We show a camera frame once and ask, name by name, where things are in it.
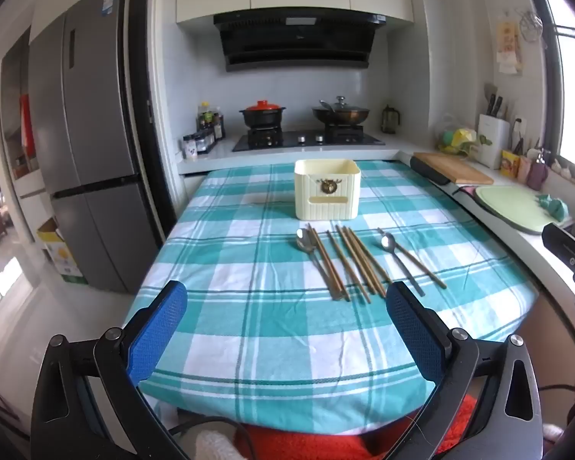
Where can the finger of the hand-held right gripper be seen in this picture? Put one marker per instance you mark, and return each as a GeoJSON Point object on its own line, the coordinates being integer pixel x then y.
{"type": "Point", "coordinates": [560, 244]}

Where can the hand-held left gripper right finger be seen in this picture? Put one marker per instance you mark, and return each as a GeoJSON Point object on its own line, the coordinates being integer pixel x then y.
{"type": "Point", "coordinates": [414, 333]}

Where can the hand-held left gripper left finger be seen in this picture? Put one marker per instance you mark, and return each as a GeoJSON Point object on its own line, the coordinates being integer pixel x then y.
{"type": "Point", "coordinates": [155, 330]}

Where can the cream ribbed utensil holder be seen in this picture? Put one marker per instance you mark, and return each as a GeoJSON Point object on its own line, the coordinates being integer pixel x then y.
{"type": "Point", "coordinates": [316, 179]}

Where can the teal toy figure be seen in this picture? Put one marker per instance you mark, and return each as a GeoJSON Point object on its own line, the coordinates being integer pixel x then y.
{"type": "Point", "coordinates": [553, 205]}

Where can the green cutting board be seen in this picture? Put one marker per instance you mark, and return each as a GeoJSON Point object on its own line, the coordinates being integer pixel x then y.
{"type": "Point", "coordinates": [512, 206]}

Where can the purple soap dispenser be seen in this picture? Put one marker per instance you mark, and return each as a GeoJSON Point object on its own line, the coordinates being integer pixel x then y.
{"type": "Point", "coordinates": [537, 175]}

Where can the pink cup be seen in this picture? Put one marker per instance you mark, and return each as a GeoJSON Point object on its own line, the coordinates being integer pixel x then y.
{"type": "Point", "coordinates": [524, 168]}

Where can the yellow packet box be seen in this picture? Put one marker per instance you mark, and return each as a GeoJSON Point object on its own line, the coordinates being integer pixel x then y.
{"type": "Point", "coordinates": [509, 163]}

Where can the yellow cardboard box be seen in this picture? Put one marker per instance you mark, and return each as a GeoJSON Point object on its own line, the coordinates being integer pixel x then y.
{"type": "Point", "coordinates": [62, 254]}

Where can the teal checked tablecloth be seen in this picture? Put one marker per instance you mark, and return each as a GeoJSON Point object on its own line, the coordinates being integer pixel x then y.
{"type": "Point", "coordinates": [249, 249]}

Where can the white knife block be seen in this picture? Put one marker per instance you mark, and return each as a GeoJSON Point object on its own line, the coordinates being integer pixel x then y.
{"type": "Point", "coordinates": [491, 141]}

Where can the wooden cutting board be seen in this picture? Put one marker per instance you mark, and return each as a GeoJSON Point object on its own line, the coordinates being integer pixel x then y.
{"type": "Point", "coordinates": [453, 167]}

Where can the yellow green produce bag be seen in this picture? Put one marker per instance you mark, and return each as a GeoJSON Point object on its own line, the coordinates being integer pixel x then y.
{"type": "Point", "coordinates": [457, 140]}

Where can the red fleece clothing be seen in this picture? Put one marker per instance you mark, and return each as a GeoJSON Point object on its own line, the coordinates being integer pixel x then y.
{"type": "Point", "coordinates": [316, 445]}

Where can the black tray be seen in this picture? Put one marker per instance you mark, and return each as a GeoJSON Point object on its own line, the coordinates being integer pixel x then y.
{"type": "Point", "coordinates": [429, 172]}

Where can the white label spice jar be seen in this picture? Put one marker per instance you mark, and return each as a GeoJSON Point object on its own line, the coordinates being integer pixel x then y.
{"type": "Point", "coordinates": [189, 148]}

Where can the grey steel refrigerator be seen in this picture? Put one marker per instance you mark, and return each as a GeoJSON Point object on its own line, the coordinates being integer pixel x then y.
{"type": "Point", "coordinates": [96, 143]}

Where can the dark spice jars rack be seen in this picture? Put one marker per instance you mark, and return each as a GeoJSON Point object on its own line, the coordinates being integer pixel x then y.
{"type": "Point", "coordinates": [205, 140]}

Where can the glass pitcher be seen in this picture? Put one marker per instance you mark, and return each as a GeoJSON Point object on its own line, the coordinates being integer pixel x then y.
{"type": "Point", "coordinates": [389, 120]}

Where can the dark sauce bottle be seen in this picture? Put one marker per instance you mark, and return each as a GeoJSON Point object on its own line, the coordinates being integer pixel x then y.
{"type": "Point", "coordinates": [217, 124]}
{"type": "Point", "coordinates": [203, 117]}

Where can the black gas stove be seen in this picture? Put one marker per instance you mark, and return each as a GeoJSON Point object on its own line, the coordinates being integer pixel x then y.
{"type": "Point", "coordinates": [306, 140]}

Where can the dark metal wok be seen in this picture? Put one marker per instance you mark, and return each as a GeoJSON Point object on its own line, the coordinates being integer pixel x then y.
{"type": "Point", "coordinates": [340, 116]}

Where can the black clay pot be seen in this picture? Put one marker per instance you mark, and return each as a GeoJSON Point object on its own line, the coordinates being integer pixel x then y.
{"type": "Point", "coordinates": [263, 119]}

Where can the glass wok lid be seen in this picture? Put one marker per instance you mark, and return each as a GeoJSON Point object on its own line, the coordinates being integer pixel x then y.
{"type": "Point", "coordinates": [342, 105]}

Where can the red hanging decoration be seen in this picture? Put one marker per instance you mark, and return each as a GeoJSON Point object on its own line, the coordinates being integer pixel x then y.
{"type": "Point", "coordinates": [27, 122]}

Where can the red pot lid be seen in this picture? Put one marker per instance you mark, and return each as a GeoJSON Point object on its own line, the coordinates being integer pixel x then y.
{"type": "Point", "coordinates": [262, 104]}

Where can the black range hood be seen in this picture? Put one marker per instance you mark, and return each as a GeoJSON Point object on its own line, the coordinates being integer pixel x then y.
{"type": "Point", "coordinates": [297, 40]}

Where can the hanging wall cloth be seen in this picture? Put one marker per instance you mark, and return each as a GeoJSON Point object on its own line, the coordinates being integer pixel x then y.
{"type": "Point", "coordinates": [509, 48]}

